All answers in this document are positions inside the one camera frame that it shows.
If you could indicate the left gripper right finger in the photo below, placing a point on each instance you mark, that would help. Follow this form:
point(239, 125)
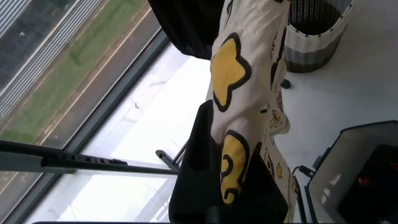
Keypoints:
point(261, 193)

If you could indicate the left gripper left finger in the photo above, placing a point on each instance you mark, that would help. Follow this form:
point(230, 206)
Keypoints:
point(196, 186)

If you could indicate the cream printed garment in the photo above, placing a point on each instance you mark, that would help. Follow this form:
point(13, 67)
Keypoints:
point(248, 109)

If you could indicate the black garment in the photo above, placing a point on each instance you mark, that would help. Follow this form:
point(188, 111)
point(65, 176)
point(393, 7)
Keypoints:
point(189, 28)

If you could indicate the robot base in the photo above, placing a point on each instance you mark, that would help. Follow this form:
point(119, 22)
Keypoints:
point(348, 174)

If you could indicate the black clothes rack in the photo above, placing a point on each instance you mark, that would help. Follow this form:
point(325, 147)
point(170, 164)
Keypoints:
point(93, 161)

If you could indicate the white laundry basket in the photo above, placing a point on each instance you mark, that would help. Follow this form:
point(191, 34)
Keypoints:
point(311, 43)

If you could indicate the window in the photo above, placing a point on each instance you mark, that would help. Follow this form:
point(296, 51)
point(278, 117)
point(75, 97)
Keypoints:
point(93, 77)

